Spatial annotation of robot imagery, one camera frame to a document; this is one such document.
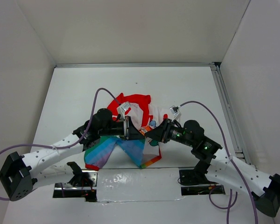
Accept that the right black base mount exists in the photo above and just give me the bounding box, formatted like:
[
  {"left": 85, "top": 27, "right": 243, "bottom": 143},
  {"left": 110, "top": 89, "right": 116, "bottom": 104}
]
[{"left": 177, "top": 161, "right": 225, "bottom": 196}]

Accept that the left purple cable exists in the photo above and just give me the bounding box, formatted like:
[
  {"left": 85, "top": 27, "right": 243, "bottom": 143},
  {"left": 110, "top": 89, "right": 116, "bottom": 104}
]
[{"left": 0, "top": 88, "right": 122, "bottom": 201}]

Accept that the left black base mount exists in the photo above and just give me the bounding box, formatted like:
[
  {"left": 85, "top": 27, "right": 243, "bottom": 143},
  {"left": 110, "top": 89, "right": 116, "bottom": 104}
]
[{"left": 53, "top": 162, "right": 98, "bottom": 203}]

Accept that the aluminium frame rail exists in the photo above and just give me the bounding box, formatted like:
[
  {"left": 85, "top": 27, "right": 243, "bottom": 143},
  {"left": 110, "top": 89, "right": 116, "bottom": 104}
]
[{"left": 46, "top": 63, "right": 250, "bottom": 163}]

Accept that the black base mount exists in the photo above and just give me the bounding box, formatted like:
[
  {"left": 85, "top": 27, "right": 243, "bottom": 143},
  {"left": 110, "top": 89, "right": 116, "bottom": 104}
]
[
  {"left": 53, "top": 162, "right": 98, "bottom": 203},
  {"left": 177, "top": 161, "right": 225, "bottom": 196}
]

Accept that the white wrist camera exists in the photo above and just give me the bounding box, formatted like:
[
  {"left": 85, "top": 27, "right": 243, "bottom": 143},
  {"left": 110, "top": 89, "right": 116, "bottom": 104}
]
[
  {"left": 117, "top": 101, "right": 131, "bottom": 120},
  {"left": 169, "top": 106, "right": 181, "bottom": 120}
]

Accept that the colourful rainbow children's jacket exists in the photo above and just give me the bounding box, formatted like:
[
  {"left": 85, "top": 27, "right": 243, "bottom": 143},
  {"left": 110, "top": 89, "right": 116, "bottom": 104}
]
[{"left": 84, "top": 93, "right": 170, "bottom": 170}]

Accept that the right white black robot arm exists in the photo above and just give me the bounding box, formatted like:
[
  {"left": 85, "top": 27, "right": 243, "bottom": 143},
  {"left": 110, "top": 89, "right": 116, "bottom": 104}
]
[{"left": 145, "top": 119, "right": 280, "bottom": 217}]

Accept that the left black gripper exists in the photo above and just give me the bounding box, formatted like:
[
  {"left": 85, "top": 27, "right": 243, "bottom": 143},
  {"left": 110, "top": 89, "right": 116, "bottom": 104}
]
[{"left": 99, "top": 115, "right": 145, "bottom": 140}]

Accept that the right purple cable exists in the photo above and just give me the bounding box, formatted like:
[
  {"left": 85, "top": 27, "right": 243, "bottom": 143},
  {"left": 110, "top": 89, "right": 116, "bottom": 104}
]
[{"left": 177, "top": 100, "right": 259, "bottom": 224}]

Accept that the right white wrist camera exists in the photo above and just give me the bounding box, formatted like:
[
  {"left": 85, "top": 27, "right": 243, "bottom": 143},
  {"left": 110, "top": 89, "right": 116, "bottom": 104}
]
[{"left": 169, "top": 106, "right": 181, "bottom": 120}]

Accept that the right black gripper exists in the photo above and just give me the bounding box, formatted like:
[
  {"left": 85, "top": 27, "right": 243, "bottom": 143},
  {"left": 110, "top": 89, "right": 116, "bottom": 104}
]
[{"left": 144, "top": 117, "right": 195, "bottom": 147}]

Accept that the purple cable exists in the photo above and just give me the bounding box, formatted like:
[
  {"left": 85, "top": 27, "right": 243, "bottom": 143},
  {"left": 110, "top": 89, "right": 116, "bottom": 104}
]
[
  {"left": 177, "top": 100, "right": 259, "bottom": 224},
  {"left": 0, "top": 88, "right": 122, "bottom": 201}
]

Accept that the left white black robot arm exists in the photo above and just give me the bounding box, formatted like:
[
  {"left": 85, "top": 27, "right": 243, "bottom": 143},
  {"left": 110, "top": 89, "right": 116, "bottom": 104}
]
[{"left": 0, "top": 108, "right": 144, "bottom": 201}]

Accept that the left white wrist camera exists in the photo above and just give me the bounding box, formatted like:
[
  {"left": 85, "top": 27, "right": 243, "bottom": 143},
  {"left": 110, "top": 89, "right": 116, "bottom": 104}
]
[{"left": 117, "top": 101, "right": 131, "bottom": 120}]

